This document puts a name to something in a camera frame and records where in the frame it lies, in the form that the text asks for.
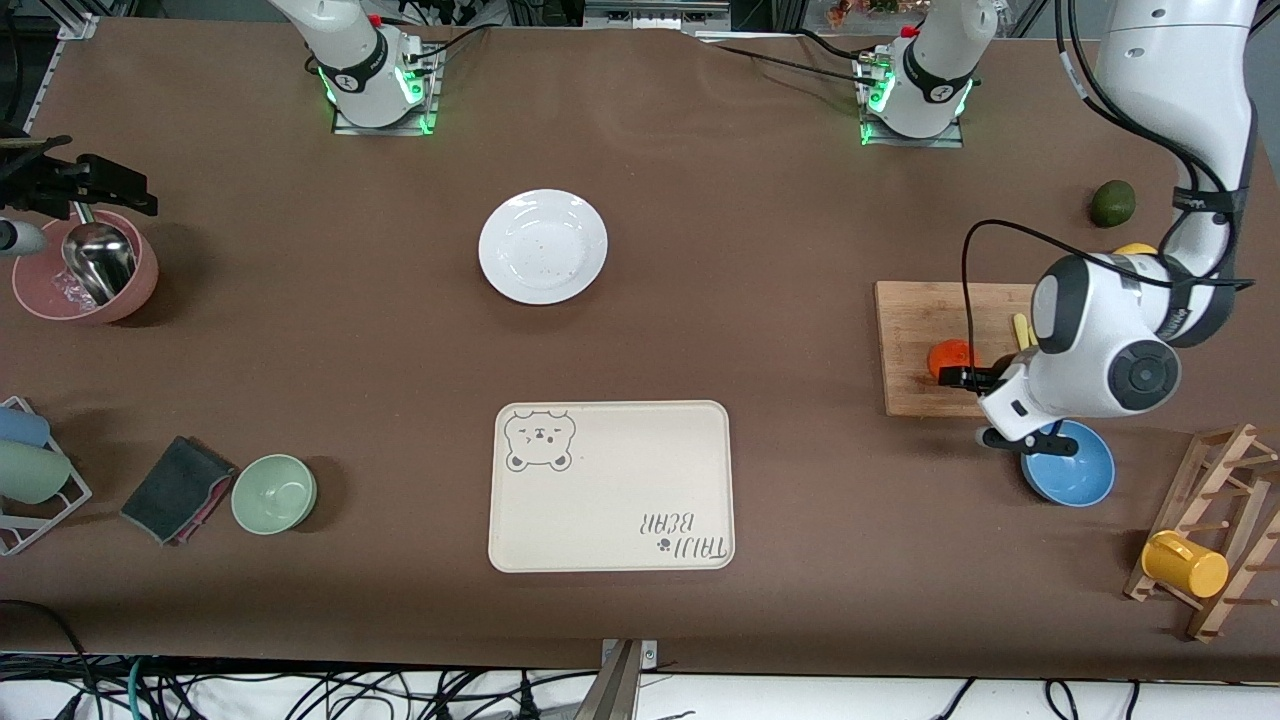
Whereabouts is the yellow mug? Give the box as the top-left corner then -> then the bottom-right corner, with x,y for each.
1141,530 -> 1230,599

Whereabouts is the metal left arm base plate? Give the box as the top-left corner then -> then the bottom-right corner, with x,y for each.
858,50 -> 966,149

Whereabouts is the pink cloth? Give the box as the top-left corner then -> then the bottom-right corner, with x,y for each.
170,470 -> 239,547

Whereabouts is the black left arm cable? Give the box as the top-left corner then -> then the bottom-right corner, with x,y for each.
962,0 -> 1256,346

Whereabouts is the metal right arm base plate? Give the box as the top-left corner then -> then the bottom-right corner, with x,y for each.
332,45 -> 441,136

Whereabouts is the metal scoop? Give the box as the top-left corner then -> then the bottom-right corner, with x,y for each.
60,200 -> 138,306

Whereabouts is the wooden mug rack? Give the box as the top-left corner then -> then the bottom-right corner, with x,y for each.
1124,423 -> 1280,643

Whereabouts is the wooden cutting board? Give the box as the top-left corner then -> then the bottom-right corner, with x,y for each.
875,281 -> 1041,418

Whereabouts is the pink bowl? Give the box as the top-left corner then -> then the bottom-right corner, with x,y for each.
12,208 -> 159,326

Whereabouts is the white wire rack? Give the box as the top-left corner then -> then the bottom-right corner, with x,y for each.
0,396 -> 93,556

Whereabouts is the green avocado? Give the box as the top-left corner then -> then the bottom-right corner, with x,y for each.
1090,180 -> 1137,229

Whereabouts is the black cable on table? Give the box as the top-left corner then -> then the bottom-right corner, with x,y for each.
700,28 -> 881,89
412,22 -> 493,63

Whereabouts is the orange mandarin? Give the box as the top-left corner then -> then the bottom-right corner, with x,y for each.
928,339 -> 986,381

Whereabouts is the green cable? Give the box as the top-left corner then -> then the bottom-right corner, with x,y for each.
122,656 -> 153,720

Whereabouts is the dark grey cloth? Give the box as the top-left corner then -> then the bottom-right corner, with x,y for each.
120,435 -> 239,547

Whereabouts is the white round plate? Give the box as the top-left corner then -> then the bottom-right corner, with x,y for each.
478,189 -> 609,306

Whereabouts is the cream tray with bear print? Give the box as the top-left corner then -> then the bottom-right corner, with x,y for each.
488,400 -> 736,574

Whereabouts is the pale blue cup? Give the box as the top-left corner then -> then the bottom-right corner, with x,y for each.
0,405 -> 51,448

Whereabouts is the pale green bowl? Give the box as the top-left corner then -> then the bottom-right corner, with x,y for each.
231,454 -> 318,536

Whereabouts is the blue bowl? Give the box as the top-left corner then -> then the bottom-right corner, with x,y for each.
1021,420 -> 1116,508

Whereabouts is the pale green cup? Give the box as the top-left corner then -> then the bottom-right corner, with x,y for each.
0,440 -> 73,505

